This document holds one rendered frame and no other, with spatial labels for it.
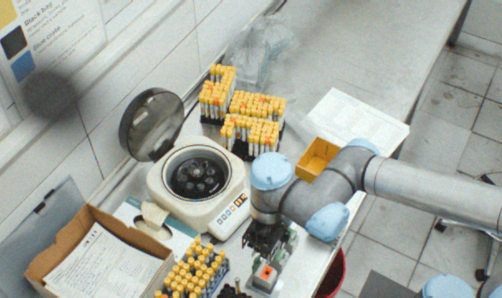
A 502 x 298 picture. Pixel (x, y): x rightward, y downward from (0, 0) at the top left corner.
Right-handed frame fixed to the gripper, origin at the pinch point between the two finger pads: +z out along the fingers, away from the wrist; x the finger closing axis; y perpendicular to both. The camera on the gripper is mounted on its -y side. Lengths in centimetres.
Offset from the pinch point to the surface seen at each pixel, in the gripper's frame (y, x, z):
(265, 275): 1.0, -0.2, 12.9
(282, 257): -6.0, 1.4, 13.9
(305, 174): -32.5, -4.4, 12.8
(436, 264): -81, 49, 108
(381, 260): -71, 25, 108
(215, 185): -15.5, -24.3, 10.6
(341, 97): -73, -8, 19
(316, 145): -45.4, -6.1, 14.6
